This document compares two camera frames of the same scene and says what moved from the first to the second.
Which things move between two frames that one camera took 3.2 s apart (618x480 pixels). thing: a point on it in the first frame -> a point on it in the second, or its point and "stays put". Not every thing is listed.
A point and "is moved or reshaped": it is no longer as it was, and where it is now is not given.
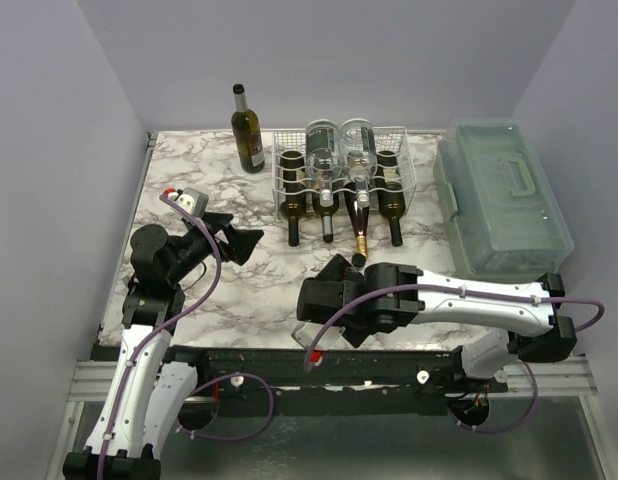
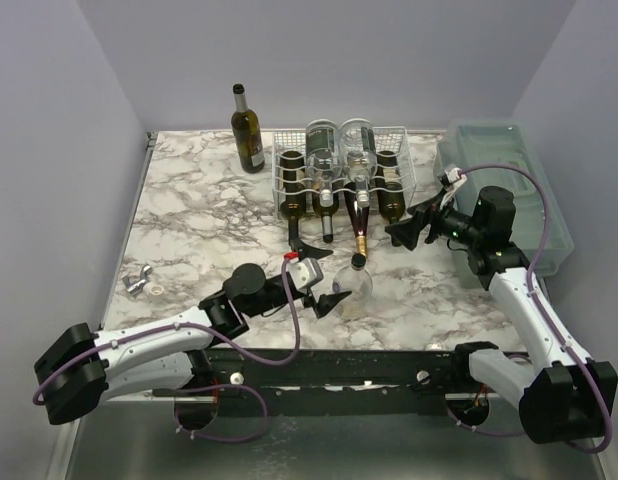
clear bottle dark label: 324,156 stays put
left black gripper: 240,244 -> 326,302
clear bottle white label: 305,333 is moved or reshaped
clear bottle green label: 359,154 stays put
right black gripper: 318,298 -> 428,226
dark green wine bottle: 247,131 stays put
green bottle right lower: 392,197 stays put
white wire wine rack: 342,171 stays put
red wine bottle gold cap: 360,217 stays put
